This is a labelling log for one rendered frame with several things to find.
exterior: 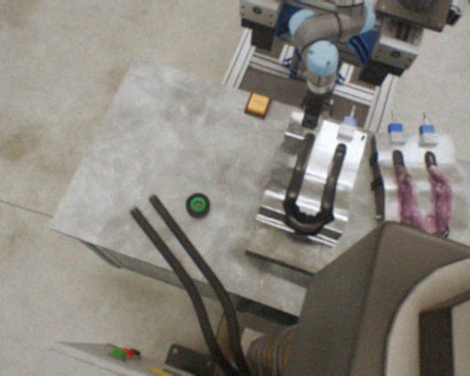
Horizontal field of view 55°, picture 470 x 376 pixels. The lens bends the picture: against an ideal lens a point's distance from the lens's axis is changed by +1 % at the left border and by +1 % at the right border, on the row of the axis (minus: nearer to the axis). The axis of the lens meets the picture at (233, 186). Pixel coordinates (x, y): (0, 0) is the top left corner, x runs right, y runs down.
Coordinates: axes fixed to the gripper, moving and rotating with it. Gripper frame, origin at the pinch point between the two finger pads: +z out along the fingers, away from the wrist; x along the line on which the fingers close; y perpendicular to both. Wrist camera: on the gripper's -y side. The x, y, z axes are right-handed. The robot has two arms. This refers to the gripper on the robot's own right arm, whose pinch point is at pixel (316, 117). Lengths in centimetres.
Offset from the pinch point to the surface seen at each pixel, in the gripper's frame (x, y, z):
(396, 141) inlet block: -26.7, 3.1, 10.4
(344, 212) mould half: -16.7, -27.9, -0.5
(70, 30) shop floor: 161, 49, 80
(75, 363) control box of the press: 18, -77, -67
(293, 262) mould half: -6.4, -46.8, 2.6
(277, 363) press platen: -11, -67, -69
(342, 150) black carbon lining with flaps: -10.9, -6.4, 6.4
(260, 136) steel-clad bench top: 17.8, -7.4, 10.9
